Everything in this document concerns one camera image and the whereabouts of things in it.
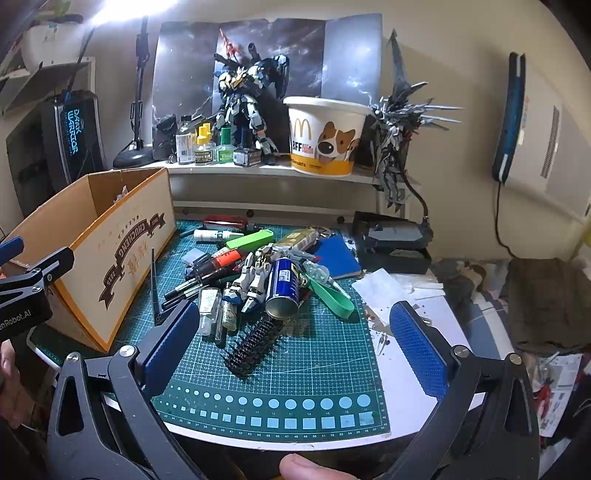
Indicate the white wall-mounted appliance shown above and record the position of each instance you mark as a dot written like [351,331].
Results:
[508,120]

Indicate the printed cardboard box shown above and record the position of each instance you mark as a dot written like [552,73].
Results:
[115,240]

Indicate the white paper sheets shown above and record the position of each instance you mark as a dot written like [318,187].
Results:
[383,286]

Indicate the white desk shelf riser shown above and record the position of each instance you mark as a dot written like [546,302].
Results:
[277,184]

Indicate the grey metal square ruler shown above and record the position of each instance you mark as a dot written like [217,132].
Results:
[157,286]

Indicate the green cutting mat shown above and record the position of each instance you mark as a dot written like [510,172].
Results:
[286,369]

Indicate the olive cloth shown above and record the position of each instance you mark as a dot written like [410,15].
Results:
[549,304]

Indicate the small square glass jar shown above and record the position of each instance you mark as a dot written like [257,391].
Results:
[244,157]

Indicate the blue white robot model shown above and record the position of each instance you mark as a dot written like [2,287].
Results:
[240,97]

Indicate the lime green case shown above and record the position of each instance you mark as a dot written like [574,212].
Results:
[249,240]

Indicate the black desk lamp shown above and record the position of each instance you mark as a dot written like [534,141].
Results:
[131,159]

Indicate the dog print paper bucket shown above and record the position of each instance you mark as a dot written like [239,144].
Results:
[323,138]

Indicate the dark robot model figure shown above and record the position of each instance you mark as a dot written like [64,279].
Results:
[165,138]

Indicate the white tube bottle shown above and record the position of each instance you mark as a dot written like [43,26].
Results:
[210,234]

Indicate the clear bottle white label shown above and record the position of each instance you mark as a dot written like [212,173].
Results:
[185,145]

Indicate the black case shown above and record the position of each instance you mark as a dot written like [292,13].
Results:
[392,244]

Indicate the silver winged model figure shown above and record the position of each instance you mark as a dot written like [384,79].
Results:
[392,129]

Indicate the red tool case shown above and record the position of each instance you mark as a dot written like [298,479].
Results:
[224,220]

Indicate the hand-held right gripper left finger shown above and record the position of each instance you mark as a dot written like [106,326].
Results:
[171,348]

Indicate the gold box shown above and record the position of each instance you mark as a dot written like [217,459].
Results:
[298,237]

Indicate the red black marker tool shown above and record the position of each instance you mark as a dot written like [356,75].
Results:
[219,264]

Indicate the wall poster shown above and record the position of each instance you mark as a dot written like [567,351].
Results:
[184,69]

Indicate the person's left hand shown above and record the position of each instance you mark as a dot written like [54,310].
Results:
[7,374]

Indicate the printed leaflet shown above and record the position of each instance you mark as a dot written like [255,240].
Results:
[561,392]

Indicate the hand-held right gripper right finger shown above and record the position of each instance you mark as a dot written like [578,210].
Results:
[420,355]

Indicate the person's right hand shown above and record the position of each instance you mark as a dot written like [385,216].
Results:
[307,468]

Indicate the small clear plastic box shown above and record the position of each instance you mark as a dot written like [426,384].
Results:
[195,256]

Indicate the green cap bottle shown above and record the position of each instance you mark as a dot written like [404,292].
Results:
[225,147]

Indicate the black computer tower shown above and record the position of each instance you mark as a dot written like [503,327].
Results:
[69,138]

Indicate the yellow cap bottle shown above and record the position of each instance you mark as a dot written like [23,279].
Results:
[203,150]

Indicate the clear labelled plastic case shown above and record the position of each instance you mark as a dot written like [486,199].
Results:
[210,314]

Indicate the white printer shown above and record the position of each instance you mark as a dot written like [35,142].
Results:
[51,44]

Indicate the grey black marker pen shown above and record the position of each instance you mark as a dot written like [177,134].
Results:
[191,287]

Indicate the black antenna rod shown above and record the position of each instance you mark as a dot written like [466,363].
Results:
[85,60]

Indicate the blue notebook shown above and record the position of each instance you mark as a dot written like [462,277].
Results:
[339,258]

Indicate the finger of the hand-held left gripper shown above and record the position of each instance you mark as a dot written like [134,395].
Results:
[48,268]
[10,250]

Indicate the blue spray can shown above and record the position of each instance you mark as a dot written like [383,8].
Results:
[284,286]

